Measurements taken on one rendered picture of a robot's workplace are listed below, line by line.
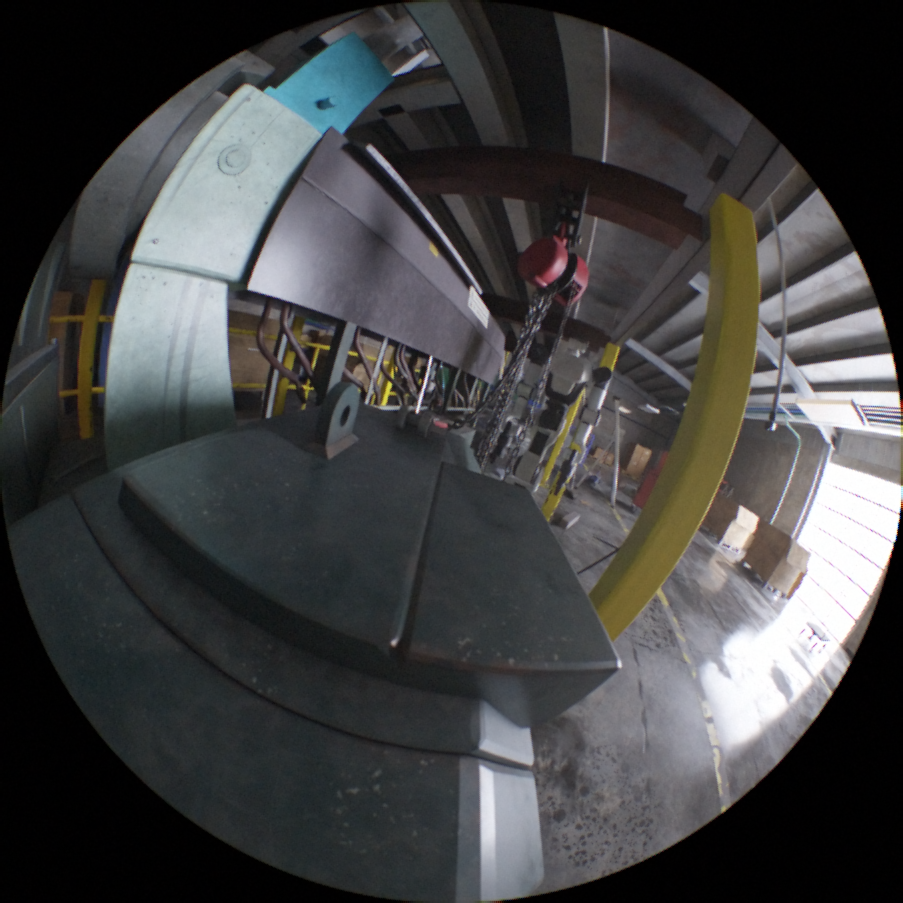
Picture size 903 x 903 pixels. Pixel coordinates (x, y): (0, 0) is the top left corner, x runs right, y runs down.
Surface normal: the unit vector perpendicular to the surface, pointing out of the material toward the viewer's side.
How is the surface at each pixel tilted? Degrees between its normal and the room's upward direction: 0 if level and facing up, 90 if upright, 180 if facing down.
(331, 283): 90
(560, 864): 0
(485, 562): 0
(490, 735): 45
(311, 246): 90
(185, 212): 90
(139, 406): 90
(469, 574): 0
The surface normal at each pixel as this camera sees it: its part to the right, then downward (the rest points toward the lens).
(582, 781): 0.32, -0.91
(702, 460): -0.34, 0.14
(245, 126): 0.88, 0.39
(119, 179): 0.58, 0.81
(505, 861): 0.90, -0.41
